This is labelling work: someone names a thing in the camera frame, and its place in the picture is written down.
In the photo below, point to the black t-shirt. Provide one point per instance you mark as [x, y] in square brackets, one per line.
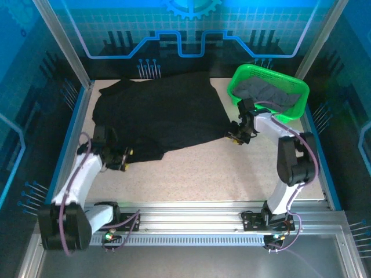
[159, 116]

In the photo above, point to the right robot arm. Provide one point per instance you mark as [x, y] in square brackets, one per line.
[269, 124]

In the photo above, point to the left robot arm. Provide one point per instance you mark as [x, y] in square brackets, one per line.
[84, 173]

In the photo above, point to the grey t-shirt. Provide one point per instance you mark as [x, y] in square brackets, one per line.
[266, 92]

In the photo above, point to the blue table edge trim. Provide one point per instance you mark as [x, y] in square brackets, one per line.
[72, 121]
[333, 188]

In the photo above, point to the green plastic basket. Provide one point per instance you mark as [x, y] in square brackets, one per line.
[272, 73]

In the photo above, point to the small LED circuit board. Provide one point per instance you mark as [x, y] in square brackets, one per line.
[275, 238]
[109, 237]

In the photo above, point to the slotted aluminium strip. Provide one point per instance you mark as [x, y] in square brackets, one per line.
[188, 240]

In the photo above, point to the grey metal front panel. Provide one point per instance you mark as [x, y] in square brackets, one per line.
[188, 263]

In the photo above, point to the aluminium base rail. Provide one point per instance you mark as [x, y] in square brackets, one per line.
[188, 220]

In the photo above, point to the aluminium frame post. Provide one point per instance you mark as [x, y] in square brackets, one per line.
[65, 43]
[316, 43]

